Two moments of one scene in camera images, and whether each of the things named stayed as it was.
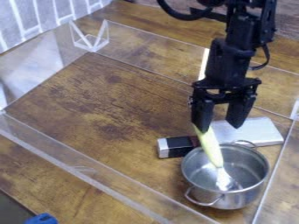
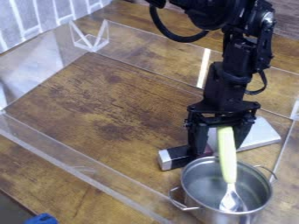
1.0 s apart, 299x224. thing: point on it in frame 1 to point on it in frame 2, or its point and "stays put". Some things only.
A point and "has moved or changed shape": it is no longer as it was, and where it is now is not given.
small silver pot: x=247 y=168 has moved or changed shape
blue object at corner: x=41 y=219 stays put
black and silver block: x=176 y=146 to x=172 y=157
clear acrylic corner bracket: x=88 y=41 stays put
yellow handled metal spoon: x=209 y=142 has moved or changed shape
